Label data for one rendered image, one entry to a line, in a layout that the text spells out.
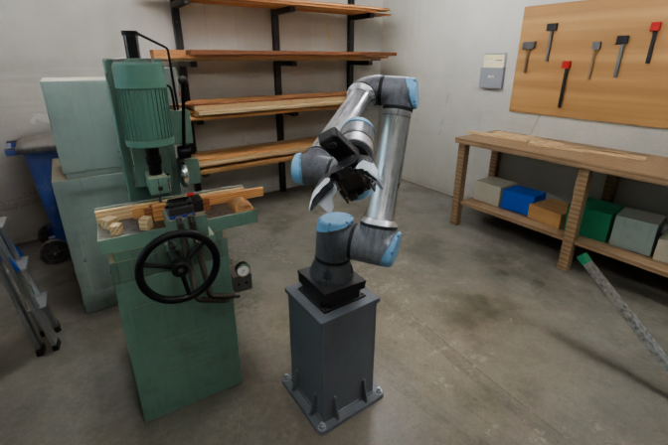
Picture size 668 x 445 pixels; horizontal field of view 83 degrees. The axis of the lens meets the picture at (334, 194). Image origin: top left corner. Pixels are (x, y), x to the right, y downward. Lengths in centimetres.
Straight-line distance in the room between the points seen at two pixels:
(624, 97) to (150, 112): 325
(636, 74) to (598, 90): 26
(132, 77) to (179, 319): 98
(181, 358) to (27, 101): 270
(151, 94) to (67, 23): 245
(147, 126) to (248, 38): 285
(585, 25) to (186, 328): 351
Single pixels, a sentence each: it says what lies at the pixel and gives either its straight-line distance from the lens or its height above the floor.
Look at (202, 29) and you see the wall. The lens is 416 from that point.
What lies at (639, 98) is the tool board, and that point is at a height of 124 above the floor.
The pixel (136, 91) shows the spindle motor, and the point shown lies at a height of 141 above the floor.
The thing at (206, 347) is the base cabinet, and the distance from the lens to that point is 194.
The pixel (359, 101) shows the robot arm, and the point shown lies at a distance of 139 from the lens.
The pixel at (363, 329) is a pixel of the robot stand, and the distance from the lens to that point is 175.
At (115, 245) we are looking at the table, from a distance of 162.
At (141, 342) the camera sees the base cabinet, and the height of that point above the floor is 42.
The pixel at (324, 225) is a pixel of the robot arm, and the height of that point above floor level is 90.
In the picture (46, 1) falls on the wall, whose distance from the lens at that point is 399.
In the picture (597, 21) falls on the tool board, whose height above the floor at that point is 179.
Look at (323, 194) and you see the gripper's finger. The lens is 78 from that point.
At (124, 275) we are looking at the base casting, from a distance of 168.
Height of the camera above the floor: 152
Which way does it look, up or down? 20 degrees down
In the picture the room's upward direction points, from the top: straight up
